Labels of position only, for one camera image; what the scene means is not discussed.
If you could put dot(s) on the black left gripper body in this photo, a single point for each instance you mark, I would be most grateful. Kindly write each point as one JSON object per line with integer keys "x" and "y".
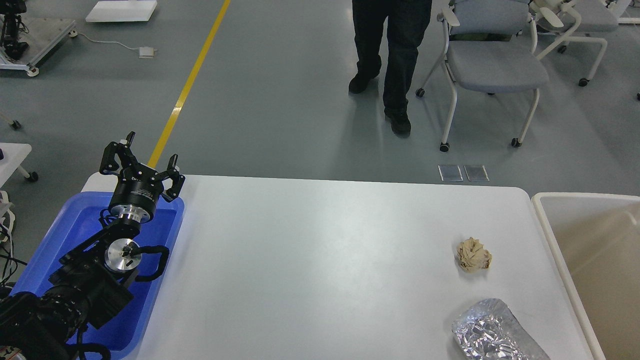
{"x": 136, "y": 194}

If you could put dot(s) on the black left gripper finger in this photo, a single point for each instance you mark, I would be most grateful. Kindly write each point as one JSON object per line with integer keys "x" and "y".
{"x": 172, "y": 173}
{"x": 118, "y": 159}

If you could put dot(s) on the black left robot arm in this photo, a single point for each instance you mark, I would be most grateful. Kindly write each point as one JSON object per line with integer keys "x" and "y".
{"x": 92, "y": 286}

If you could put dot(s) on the blue plastic bin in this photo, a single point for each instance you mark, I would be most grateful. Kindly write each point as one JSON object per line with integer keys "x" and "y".
{"x": 78, "y": 220}

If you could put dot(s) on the white side table with castor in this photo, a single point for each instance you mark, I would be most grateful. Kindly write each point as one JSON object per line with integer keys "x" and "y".
{"x": 13, "y": 155}

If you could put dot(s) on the metal cart with equipment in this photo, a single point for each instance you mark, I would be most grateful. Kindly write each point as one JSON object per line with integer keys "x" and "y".
{"x": 26, "y": 41}

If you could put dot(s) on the white flat board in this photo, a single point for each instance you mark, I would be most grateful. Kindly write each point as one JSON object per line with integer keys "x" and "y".
{"x": 119, "y": 11}

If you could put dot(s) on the left metal floor plate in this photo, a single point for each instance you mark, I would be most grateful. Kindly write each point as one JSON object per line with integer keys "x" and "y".
{"x": 450, "y": 173}

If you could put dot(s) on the metal floor plate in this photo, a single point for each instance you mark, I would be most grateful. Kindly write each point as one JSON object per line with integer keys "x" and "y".
{"x": 450, "y": 173}
{"x": 476, "y": 173}

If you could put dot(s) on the person in dark clothes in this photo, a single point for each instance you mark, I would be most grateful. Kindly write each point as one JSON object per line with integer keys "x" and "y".
{"x": 406, "y": 22}

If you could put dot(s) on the right metal floor plate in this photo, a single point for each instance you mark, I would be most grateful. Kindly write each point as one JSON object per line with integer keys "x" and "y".
{"x": 476, "y": 173}

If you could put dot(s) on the crumpled brown paper ball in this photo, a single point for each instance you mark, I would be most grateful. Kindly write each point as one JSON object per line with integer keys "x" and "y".
{"x": 472, "y": 256}

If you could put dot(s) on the crumpled aluminium foil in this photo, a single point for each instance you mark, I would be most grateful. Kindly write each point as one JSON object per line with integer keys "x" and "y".
{"x": 489, "y": 330}

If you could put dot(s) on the beige plastic bin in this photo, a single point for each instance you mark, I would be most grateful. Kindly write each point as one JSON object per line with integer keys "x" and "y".
{"x": 595, "y": 242}

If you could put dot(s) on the white power adapter with cable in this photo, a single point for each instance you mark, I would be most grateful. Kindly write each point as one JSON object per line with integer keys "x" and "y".
{"x": 142, "y": 52}

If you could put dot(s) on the grey chair with white frame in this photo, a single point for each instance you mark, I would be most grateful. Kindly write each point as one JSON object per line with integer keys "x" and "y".
{"x": 491, "y": 67}

